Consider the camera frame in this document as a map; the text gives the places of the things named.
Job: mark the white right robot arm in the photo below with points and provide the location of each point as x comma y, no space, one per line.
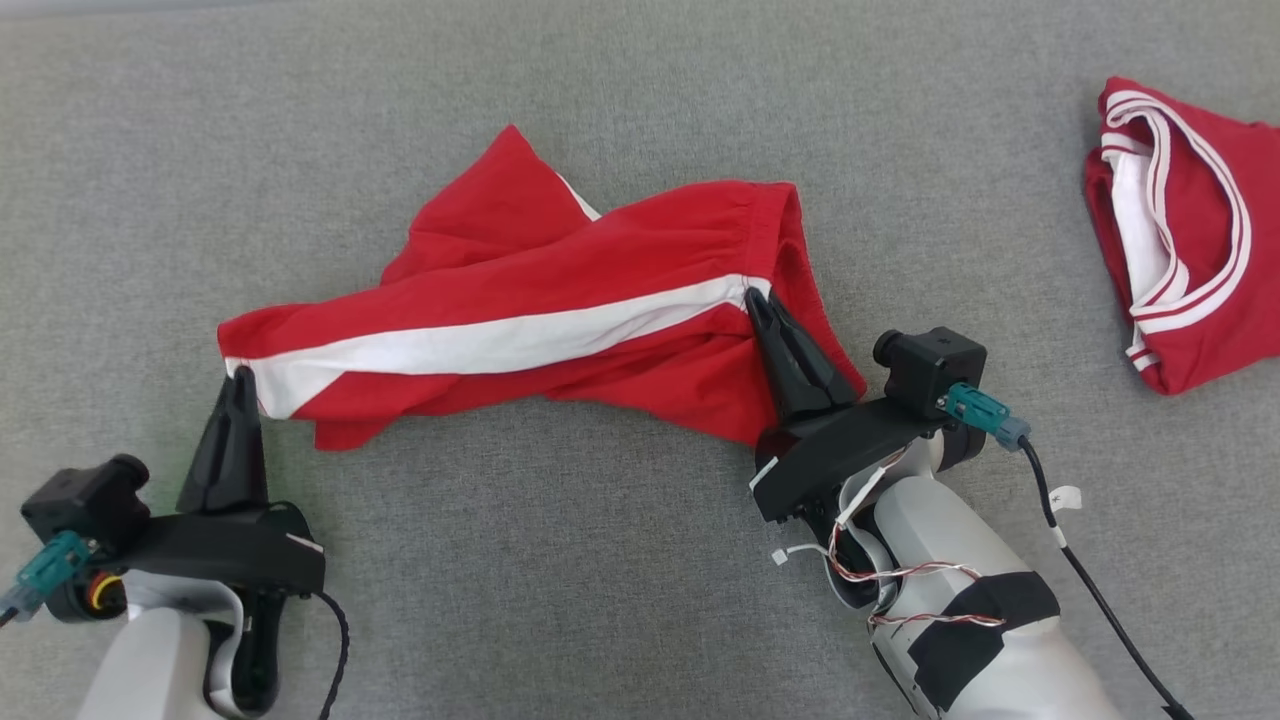
960,560

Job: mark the left camera teal connector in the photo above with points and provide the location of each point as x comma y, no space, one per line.
45,575

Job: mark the red jersey with white sleeves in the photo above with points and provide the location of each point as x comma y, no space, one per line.
1200,250

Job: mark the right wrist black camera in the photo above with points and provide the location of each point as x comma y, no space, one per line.
930,365

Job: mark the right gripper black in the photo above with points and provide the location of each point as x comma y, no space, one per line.
840,450

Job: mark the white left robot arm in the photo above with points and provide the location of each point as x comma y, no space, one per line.
150,660

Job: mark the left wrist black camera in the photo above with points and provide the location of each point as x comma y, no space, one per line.
85,505

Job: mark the right camera teal connector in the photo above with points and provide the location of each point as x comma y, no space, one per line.
985,412

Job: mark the wrist black camera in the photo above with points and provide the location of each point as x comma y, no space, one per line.
930,365
85,505

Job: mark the red shorts with white stripe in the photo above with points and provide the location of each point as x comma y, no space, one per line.
560,300

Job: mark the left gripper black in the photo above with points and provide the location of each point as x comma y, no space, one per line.
230,550

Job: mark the camera teal connector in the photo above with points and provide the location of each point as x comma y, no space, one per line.
45,575
985,412

